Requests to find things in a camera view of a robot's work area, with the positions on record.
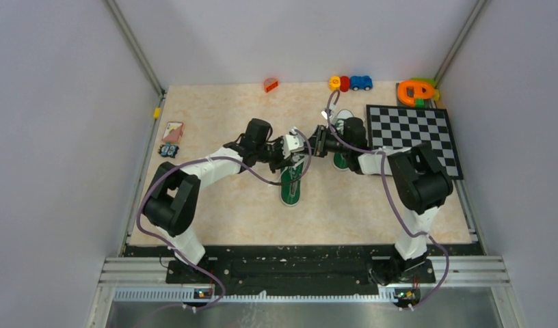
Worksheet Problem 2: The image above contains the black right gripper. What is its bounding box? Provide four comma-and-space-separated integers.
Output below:
300, 125, 352, 158

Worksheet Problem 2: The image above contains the green canvas sneaker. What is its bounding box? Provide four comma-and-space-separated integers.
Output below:
332, 109, 354, 171
280, 155, 306, 206

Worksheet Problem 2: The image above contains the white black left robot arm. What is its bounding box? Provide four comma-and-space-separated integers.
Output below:
139, 118, 307, 283

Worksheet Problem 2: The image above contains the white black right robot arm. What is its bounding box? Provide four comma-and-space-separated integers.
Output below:
310, 118, 453, 282

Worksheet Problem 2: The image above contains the yellow toy block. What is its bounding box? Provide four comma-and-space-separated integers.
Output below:
328, 76, 341, 91

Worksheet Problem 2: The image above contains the red toy block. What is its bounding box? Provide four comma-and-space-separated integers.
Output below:
339, 76, 350, 92

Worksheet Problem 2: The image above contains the orange toy brick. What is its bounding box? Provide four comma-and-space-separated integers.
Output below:
263, 77, 279, 93

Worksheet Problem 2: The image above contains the black white chessboard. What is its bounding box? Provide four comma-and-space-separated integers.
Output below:
366, 105, 464, 180

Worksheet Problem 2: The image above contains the blue toy car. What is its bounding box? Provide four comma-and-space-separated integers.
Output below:
349, 75, 373, 91

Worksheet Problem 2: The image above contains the pink tangram puzzle box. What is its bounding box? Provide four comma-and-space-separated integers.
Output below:
161, 122, 185, 144

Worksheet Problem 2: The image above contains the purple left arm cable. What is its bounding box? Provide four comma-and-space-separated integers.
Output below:
136, 128, 313, 313

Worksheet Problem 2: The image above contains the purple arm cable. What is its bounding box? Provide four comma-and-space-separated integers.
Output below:
326, 90, 451, 311
136, 128, 313, 313

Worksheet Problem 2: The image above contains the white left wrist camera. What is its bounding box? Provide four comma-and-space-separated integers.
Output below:
282, 130, 305, 159

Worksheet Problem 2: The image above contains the orange green ring toy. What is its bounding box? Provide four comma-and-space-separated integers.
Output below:
396, 78, 440, 108

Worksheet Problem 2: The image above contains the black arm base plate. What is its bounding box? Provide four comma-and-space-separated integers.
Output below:
122, 244, 486, 300

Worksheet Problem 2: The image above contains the yellow clip on frame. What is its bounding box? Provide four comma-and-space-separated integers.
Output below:
152, 107, 161, 120

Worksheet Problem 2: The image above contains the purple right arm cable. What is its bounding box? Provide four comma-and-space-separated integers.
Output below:
326, 90, 451, 311

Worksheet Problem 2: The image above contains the aluminium frame rail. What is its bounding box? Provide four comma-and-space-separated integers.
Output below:
87, 256, 526, 327

